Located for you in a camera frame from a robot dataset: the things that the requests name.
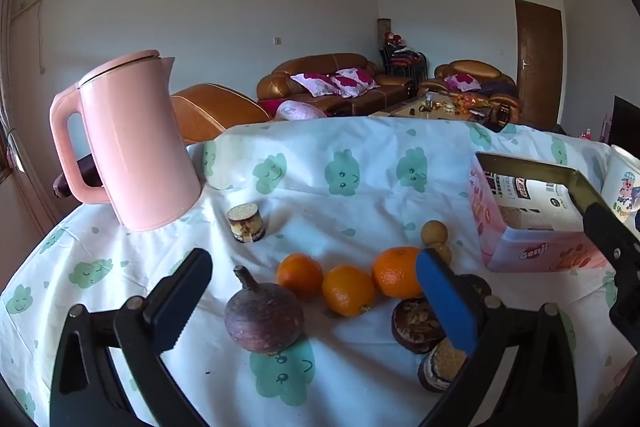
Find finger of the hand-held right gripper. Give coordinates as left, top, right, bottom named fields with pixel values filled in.
left=582, top=202, right=640, bottom=271

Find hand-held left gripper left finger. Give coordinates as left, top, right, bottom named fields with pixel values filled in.
left=49, top=248, right=215, bottom=427

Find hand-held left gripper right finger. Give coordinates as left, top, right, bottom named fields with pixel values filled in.
left=415, top=248, right=586, bottom=427

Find orange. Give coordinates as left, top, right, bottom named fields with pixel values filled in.
left=276, top=253, right=325, bottom=300
left=321, top=266, right=376, bottom=318
left=371, top=246, right=426, bottom=299

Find small brown roll cake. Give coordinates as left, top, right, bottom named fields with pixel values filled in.
left=226, top=203, right=265, bottom=245
left=418, top=338, right=470, bottom=393

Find pink tin box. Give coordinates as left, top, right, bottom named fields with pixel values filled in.
left=468, top=152, right=612, bottom=273

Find purple mangosteen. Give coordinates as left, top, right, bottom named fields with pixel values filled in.
left=223, top=266, right=305, bottom=355

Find white cartoon mug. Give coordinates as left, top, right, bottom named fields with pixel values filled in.
left=600, top=145, right=640, bottom=223

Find black television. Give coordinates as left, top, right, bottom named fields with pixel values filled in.
left=607, top=96, right=640, bottom=148

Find cloud print tablecloth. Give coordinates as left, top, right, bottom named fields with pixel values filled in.
left=0, top=114, right=640, bottom=427

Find pink electric kettle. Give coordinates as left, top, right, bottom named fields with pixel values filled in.
left=49, top=49, right=203, bottom=232

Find purple blanket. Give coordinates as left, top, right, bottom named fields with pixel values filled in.
left=475, top=79, right=518, bottom=98

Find brown wooden door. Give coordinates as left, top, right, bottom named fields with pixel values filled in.
left=515, top=0, right=564, bottom=128

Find wooden coffee table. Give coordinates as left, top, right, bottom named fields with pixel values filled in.
left=370, top=93, right=496, bottom=124

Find brown leather armchair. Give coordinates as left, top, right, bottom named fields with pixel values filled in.
left=170, top=83, right=273, bottom=146
left=417, top=60, right=523, bottom=128

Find pink floral pillow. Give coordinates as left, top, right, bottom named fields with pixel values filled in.
left=290, top=73, right=341, bottom=96
left=335, top=68, right=379, bottom=98
left=445, top=74, right=481, bottom=92

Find light pink pillow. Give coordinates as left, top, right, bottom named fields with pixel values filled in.
left=276, top=101, right=326, bottom=120

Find stacked dark chairs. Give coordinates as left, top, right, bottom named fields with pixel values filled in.
left=380, top=42, right=428, bottom=80

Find brown leather sofa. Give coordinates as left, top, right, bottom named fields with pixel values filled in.
left=256, top=53, right=416, bottom=116

